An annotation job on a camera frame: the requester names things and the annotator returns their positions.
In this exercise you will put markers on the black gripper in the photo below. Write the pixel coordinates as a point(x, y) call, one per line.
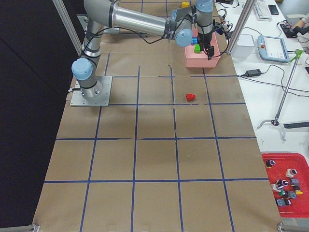
point(207, 41)

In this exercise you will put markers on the green toy block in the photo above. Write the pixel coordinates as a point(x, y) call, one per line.
point(197, 48)

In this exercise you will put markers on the blue toy block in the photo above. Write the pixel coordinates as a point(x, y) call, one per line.
point(194, 41)

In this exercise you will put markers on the yellow toy block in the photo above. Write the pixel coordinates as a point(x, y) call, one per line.
point(185, 4)

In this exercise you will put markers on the red toy block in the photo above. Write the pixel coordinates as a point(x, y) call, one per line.
point(190, 97)

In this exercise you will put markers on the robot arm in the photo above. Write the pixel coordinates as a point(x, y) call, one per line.
point(107, 14)

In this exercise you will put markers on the pink plastic box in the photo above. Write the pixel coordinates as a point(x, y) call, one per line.
point(200, 60)

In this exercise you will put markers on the white plastic container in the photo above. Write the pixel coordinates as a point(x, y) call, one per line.
point(244, 46)

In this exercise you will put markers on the black power adapter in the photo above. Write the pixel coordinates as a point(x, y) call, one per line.
point(253, 73)

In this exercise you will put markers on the teach pendant tablet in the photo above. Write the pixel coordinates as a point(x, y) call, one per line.
point(272, 49)

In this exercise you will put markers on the white keyboard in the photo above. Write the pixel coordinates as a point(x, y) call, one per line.
point(261, 10)

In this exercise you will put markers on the black smartphone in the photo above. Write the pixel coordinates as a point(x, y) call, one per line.
point(273, 10)

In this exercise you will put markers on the metal grabber stick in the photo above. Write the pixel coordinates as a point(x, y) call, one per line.
point(275, 121)

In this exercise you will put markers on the red parts tray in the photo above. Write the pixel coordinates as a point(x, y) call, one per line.
point(288, 175)

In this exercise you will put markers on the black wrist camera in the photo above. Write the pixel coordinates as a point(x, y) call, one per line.
point(218, 27)

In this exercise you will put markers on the aluminium frame post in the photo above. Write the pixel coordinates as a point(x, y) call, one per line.
point(248, 6)

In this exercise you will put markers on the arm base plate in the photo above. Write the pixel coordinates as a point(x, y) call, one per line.
point(99, 95)

